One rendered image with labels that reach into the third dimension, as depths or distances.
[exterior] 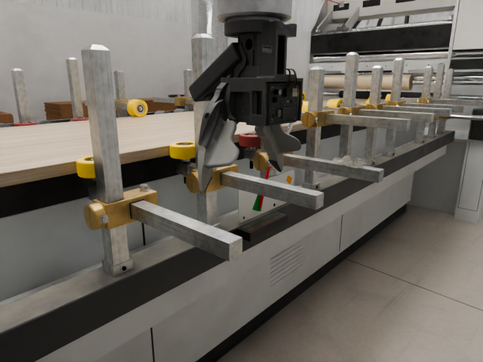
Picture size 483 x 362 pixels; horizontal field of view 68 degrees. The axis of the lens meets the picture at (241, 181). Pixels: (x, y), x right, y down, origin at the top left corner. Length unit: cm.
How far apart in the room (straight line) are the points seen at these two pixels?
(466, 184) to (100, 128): 289
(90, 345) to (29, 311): 17
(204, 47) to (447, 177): 280
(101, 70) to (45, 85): 755
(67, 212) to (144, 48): 834
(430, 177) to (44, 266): 301
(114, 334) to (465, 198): 284
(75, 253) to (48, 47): 745
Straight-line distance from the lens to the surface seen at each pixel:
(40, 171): 85
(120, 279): 76
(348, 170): 96
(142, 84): 908
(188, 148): 95
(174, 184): 108
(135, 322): 88
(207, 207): 88
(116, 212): 72
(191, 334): 136
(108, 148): 70
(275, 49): 42
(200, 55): 83
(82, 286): 76
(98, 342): 85
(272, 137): 52
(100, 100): 69
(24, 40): 818
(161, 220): 66
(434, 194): 344
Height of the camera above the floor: 108
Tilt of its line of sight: 16 degrees down
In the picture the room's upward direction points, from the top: straight up
